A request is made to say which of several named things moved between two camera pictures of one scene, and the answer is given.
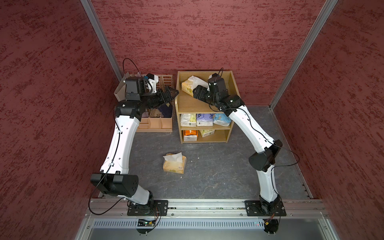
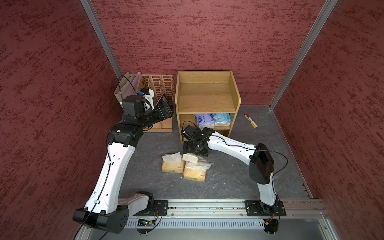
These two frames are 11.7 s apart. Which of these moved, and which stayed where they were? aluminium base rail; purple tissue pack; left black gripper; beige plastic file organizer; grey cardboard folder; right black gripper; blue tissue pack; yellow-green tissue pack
Moved: right black gripper; left black gripper; yellow-green tissue pack
Stayed: blue tissue pack; purple tissue pack; beige plastic file organizer; grey cardboard folder; aluminium base rail
